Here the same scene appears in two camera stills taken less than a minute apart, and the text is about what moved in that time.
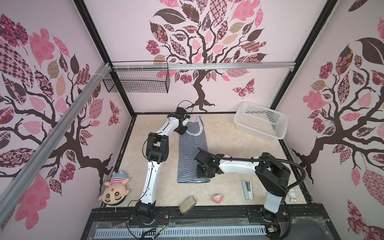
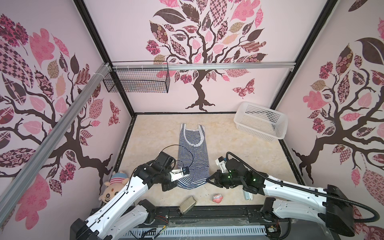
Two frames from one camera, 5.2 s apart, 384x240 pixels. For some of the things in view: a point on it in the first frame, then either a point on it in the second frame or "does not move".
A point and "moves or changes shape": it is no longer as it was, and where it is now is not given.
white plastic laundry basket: (261, 122) does not move
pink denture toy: (217, 198) does not move
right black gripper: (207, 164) to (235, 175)
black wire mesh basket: (155, 80) does not move
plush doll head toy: (115, 191) does not move
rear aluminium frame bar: (204, 65) does not move
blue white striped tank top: (190, 142) moves or changes shape
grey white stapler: (247, 189) does not move
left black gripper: (181, 132) to (171, 185)
